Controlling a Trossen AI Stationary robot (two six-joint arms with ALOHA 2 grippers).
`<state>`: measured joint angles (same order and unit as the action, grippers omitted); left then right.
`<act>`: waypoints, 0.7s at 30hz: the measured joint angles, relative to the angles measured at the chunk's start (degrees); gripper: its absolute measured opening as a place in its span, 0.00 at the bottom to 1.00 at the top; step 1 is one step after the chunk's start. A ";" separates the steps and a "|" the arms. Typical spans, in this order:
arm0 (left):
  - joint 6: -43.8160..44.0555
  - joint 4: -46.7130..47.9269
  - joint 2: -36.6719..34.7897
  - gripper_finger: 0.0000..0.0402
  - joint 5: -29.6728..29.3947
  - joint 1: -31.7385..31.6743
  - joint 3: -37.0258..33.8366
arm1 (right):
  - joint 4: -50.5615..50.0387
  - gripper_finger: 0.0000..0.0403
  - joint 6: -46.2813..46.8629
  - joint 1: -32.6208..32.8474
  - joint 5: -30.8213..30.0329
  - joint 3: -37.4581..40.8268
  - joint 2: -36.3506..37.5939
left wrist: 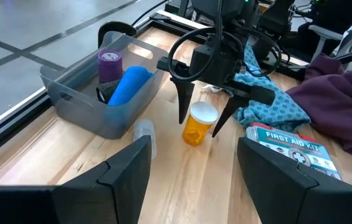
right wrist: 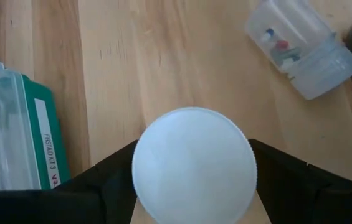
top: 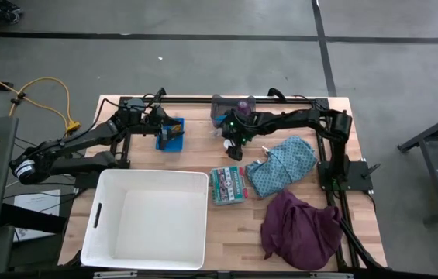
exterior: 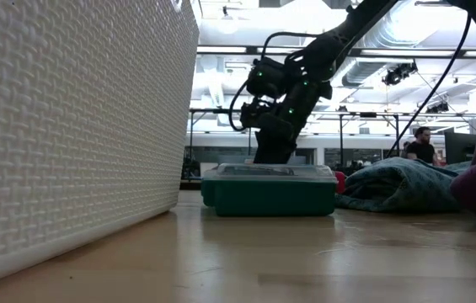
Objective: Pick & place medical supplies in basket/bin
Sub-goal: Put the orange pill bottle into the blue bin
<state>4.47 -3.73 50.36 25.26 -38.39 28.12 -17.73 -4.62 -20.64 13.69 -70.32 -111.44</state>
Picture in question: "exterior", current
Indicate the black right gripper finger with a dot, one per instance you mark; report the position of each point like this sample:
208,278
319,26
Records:
273,151

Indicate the teal patterned cloth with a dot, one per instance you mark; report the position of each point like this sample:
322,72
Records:
397,185

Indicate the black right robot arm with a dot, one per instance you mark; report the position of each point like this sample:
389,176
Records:
347,25

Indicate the grey translucent plastic bin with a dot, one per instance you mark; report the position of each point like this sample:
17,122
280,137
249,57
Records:
233,160

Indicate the white woven plastic basket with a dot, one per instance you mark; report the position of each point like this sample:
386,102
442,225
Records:
73,126

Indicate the green first aid kit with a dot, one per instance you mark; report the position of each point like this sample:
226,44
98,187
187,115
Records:
271,198

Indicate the black overhead rig beam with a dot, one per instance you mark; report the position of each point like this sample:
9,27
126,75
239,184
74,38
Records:
359,52

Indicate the person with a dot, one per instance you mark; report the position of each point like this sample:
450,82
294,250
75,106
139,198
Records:
406,147
422,151

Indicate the small black ceiling fixture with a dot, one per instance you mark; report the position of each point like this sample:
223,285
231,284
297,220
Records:
437,108

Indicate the dark desktop monitor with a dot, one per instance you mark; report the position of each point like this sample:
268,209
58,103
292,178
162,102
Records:
458,147

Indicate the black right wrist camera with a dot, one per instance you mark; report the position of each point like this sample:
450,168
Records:
256,114

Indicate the black ceiling-hung camera cluster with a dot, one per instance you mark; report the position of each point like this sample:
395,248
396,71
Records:
397,75

